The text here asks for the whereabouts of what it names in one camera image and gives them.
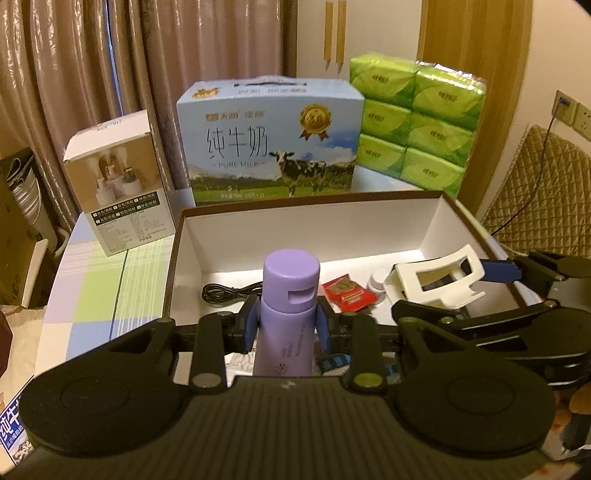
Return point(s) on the blue milk carton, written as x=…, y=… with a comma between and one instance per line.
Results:
x=240, y=138

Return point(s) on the red snack packet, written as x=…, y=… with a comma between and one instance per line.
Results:
x=346, y=290

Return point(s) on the chair with quilted cover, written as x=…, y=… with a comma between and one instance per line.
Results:
x=545, y=194

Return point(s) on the wooden door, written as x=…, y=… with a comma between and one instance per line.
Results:
x=475, y=37

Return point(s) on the brown curtain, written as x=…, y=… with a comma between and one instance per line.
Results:
x=92, y=69

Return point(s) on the white plastic holder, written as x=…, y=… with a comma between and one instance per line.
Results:
x=411, y=270

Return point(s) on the purple bottle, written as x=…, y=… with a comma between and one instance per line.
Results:
x=286, y=323

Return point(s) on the white wardrobe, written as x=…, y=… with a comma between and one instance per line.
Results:
x=369, y=27

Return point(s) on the brown cardboard box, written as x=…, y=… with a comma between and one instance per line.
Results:
x=300, y=230

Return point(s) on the humidifier box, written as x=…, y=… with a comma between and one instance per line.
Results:
x=120, y=184

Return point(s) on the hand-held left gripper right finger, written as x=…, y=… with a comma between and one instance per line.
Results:
x=324, y=330

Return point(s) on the blue and white carton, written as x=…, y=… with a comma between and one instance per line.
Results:
x=11, y=424

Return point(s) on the stack of green tissue packs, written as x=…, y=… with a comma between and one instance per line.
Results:
x=415, y=129

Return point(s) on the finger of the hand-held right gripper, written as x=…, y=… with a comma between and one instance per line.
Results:
x=485, y=318
x=501, y=271

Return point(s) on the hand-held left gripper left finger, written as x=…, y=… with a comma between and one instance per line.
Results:
x=249, y=323

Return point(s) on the wall socket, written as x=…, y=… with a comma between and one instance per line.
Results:
x=584, y=119
x=565, y=108

